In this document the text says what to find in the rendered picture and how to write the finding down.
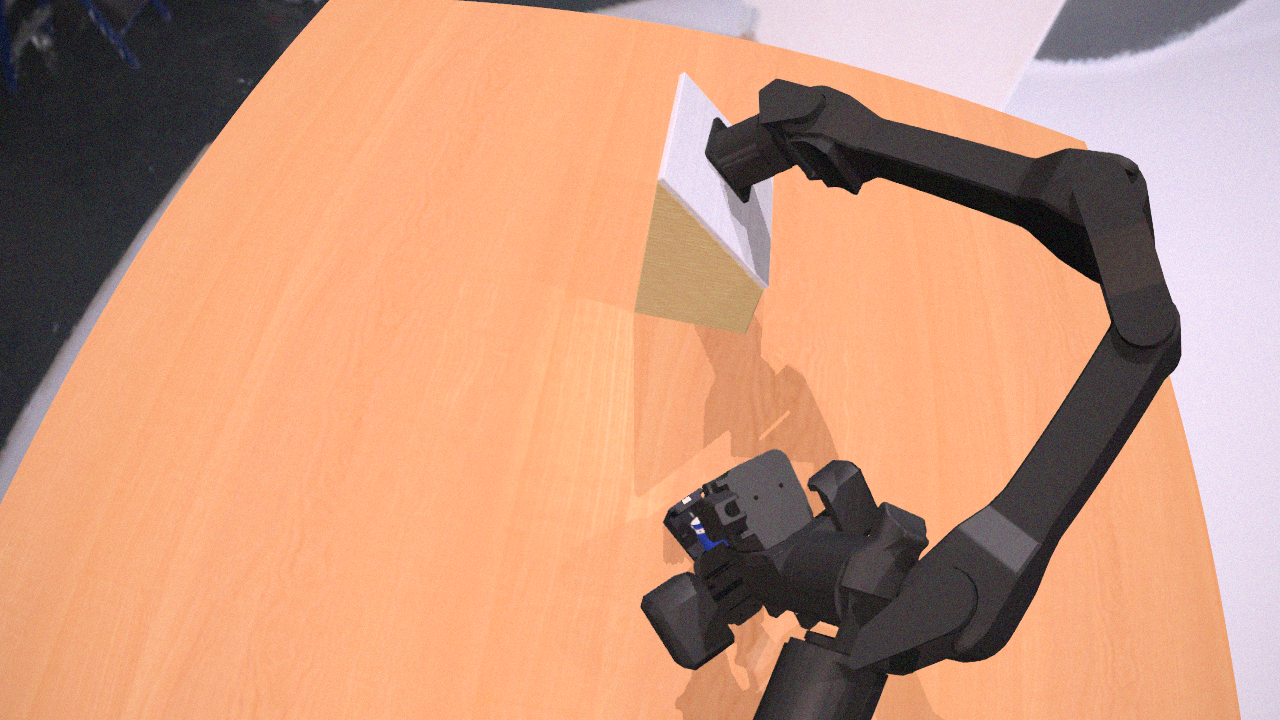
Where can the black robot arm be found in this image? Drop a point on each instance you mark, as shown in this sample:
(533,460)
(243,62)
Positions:
(964,599)

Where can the dark grey battery holder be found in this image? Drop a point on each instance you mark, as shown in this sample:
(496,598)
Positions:
(678,521)

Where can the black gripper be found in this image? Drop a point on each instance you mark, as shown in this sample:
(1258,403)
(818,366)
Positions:
(691,612)

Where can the blue and red battery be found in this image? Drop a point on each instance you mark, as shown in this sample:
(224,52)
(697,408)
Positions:
(707,544)

